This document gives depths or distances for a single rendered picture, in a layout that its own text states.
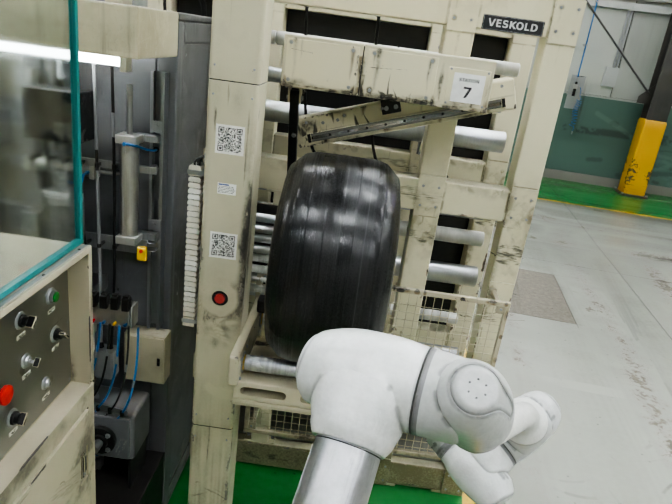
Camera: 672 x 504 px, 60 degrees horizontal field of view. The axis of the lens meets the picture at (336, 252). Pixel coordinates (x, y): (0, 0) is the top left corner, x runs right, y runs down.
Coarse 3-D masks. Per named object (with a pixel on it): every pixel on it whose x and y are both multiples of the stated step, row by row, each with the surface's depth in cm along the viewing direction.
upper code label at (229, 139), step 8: (216, 128) 149; (224, 128) 149; (232, 128) 149; (240, 128) 149; (216, 136) 150; (224, 136) 150; (232, 136) 150; (240, 136) 149; (216, 144) 151; (224, 144) 150; (232, 144) 150; (240, 144) 150; (216, 152) 151; (224, 152) 151; (232, 152) 151; (240, 152) 151
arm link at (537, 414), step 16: (528, 400) 131; (544, 400) 132; (528, 416) 117; (544, 416) 128; (560, 416) 133; (512, 432) 110; (528, 432) 125; (544, 432) 127; (512, 448) 129; (528, 448) 128
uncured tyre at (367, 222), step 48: (288, 192) 146; (336, 192) 144; (384, 192) 146; (288, 240) 140; (336, 240) 139; (384, 240) 141; (288, 288) 140; (336, 288) 139; (384, 288) 142; (288, 336) 146
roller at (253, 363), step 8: (248, 360) 164; (256, 360) 164; (264, 360) 164; (272, 360) 164; (280, 360) 165; (248, 368) 164; (256, 368) 164; (264, 368) 163; (272, 368) 163; (280, 368) 163; (288, 368) 163; (288, 376) 165
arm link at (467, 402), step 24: (432, 360) 84; (456, 360) 81; (432, 384) 81; (456, 384) 78; (480, 384) 77; (504, 384) 79; (432, 408) 80; (456, 408) 77; (480, 408) 76; (504, 408) 78; (432, 432) 82; (456, 432) 81; (480, 432) 78; (504, 432) 82
